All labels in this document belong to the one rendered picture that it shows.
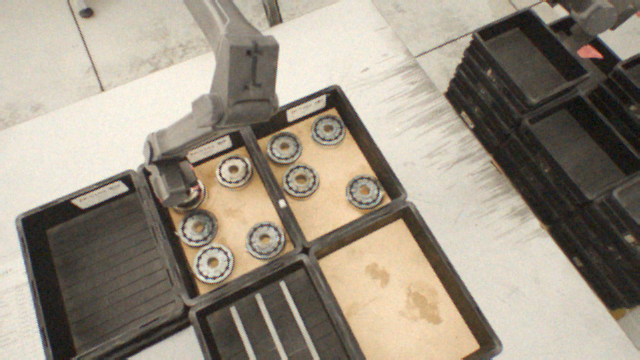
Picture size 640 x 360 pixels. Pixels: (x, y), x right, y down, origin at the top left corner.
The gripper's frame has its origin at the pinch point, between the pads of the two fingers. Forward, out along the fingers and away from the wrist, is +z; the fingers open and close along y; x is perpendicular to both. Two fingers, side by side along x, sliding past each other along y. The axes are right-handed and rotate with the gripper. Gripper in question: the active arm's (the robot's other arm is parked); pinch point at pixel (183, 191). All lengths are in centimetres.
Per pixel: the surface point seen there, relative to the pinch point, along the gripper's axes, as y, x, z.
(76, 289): -33.4, -11.1, 3.6
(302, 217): 25.7, -19.9, 4.4
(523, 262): 79, -58, 18
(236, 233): 7.9, -15.9, 4.1
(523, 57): 145, 12, 41
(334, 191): 37.1, -17.1, 4.6
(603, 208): 127, -56, 39
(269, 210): 18.4, -13.9, 4.3
